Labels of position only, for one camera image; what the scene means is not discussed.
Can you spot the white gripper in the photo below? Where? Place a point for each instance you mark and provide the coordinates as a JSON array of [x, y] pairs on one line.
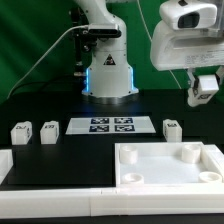
[[186, 49]]

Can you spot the white square table top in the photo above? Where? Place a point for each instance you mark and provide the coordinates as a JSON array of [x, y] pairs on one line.
[[162, 163]]

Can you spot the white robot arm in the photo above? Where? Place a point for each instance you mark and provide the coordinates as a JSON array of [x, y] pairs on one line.
[[110, 77]]

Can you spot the white sheet with tags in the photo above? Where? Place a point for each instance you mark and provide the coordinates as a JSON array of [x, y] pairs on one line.
[[110, 125]]

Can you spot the black stand behind robot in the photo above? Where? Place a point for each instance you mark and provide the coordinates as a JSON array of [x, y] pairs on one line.
[[76, 15]]

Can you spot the white right fence rail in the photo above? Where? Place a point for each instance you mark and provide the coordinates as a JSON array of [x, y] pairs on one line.
[[214, 159]]

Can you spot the white fence rail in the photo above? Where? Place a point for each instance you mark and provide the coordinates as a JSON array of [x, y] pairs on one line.
[[6, 163], [214, 159], [201, 198]]

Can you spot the white left fence rail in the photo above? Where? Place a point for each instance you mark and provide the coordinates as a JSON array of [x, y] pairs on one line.
[[6, 163]]

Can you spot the white front fence rail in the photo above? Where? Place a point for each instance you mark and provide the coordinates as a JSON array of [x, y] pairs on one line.
[[201, 198]]

